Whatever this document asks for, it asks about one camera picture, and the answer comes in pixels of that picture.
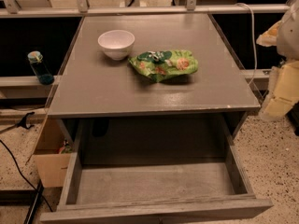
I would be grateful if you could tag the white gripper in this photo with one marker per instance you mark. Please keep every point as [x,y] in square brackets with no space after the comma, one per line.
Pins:
[290,36]

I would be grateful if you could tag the green rice chip bag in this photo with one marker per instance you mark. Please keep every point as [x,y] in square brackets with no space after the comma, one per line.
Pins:
[161,65]

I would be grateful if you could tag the open grey top drawer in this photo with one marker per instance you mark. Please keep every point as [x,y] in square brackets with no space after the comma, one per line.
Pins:
[168,170]

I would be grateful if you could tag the grey cabinet with top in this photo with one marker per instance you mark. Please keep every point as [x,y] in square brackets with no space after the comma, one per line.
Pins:
[152,90]

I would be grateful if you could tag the white bowl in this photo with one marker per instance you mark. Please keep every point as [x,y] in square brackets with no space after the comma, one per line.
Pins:
[116,44]

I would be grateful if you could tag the colourful item in box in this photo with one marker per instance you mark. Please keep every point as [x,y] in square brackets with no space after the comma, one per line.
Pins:
[65,148]

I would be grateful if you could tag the blue water bottle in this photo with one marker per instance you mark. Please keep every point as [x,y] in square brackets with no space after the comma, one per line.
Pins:
[39,67]

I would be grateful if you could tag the cardboard box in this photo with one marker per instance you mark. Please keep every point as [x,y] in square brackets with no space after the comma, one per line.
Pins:
[51,164]

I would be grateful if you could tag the black clamp on floor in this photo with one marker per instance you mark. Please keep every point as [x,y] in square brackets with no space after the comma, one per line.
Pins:
[22,123]

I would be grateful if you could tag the metal rail frame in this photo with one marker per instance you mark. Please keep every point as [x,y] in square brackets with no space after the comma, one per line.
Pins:
[78,8]

